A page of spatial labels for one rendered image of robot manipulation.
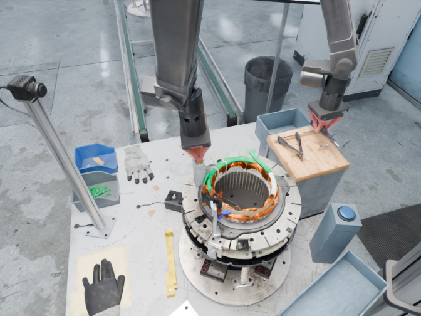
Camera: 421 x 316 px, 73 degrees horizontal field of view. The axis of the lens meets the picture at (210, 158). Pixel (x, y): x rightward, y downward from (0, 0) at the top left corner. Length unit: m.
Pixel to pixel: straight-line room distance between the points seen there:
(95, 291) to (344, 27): 1.00
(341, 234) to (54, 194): 2.00
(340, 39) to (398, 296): 0.67
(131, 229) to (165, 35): 0.86
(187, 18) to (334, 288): 0.67
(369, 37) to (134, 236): 2.46
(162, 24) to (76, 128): 2.59
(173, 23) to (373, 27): 2.60
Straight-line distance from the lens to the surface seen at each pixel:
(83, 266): 1.11
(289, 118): 1.17
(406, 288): 0.93
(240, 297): 0.98
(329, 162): 0.97
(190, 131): 0.63
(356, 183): 2.46
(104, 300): 1.02
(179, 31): 0.36
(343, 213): 0.89
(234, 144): 1.37
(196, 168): 0.74
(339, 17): 0.76
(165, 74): 0.47
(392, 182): 2.61
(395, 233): 2.30
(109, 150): 1.38
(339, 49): 0.79
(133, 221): 1.14
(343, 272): 0.82
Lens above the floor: 1.73
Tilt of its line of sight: 47 degrees down
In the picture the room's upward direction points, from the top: straight up
